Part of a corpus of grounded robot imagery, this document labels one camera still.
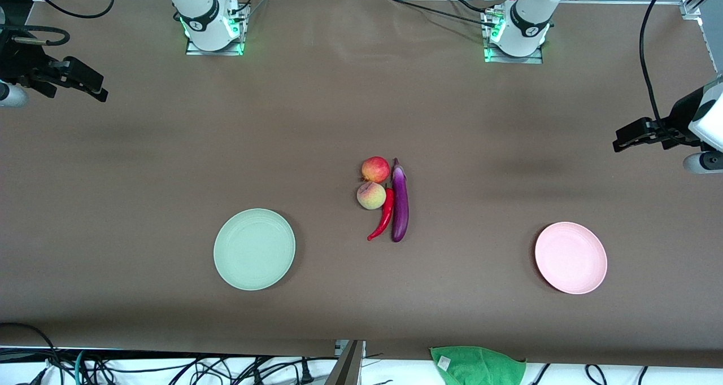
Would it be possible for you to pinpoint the purple eggplant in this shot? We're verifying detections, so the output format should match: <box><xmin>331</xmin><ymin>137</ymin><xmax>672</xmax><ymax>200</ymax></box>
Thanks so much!
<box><xmin>390</xmin><ymin>157</ymin><xmax>410</xmax><ymax>243</ymax></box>

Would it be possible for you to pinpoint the red chili pepper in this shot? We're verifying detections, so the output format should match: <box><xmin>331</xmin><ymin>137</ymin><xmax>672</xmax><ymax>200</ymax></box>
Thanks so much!
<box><xmin>367</xmin><ymin>187</ymin><xmax>395</xmax><ymax>242</ymax></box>

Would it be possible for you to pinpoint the black table cable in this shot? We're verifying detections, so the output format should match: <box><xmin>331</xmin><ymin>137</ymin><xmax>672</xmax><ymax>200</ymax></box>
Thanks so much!
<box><xmin>390</xmin><ymin>0</ymin><xmax>498</xmax><ymax>28</ymax></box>

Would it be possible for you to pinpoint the thick black floor cable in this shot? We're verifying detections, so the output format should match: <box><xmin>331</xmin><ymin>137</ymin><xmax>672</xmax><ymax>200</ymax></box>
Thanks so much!
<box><xmin>0</xmin><ymin>322</ymin><xmax>64</xmax><ymax>385</ymax></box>

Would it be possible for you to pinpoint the yellow green peach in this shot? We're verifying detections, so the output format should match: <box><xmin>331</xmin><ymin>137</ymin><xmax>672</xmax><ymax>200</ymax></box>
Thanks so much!
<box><xmin>356</xmin><ymin>182</ymin><xmax>387</xmax><ymax>211</ymax></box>

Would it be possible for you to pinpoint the aluminium profile post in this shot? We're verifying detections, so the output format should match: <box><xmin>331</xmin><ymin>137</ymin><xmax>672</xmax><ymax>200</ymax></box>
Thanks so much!
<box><xmin>325</xmin><ymin>340</ymin><xmax>367</xmax><ymax>385</ymax></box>

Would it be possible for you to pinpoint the black camera cable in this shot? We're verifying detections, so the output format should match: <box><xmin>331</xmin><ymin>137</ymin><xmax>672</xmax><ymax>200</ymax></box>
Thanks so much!
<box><xmin>639</xmin><ymin>0</ymin><xmax>678</xmax><ymax>140</ymax></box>
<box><xmin>0</xmin><ymin>0</ymin><xmax>115</xmax><ymax>47</ymax></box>

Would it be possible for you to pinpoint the pink round plate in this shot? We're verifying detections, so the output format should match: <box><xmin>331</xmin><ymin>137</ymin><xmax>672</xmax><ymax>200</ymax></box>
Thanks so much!
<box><xmin>534</xmin><ymin>221</ymin><xmax>608</xmax><ymax>295</ymax></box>

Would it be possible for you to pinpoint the green cloth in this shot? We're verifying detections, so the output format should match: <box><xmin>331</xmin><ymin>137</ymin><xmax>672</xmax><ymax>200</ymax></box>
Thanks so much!
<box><xmin>429</xmin><ymin>345</ymin><xmax>527</xmax><ymax>385</ymax></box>

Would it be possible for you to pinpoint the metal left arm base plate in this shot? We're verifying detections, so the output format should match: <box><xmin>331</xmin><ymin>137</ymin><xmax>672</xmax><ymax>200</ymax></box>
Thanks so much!
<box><xmin>481</xmin><ymin>7</ymin><xmax>545</xmax><ymax>65</ymax></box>

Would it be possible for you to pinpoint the pale green round plate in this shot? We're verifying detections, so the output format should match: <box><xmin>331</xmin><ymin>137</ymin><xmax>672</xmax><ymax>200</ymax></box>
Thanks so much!
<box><xmin>214</xmin><ymin>208</ymin><xmax>297</xmax><ymax>291</ymax></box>

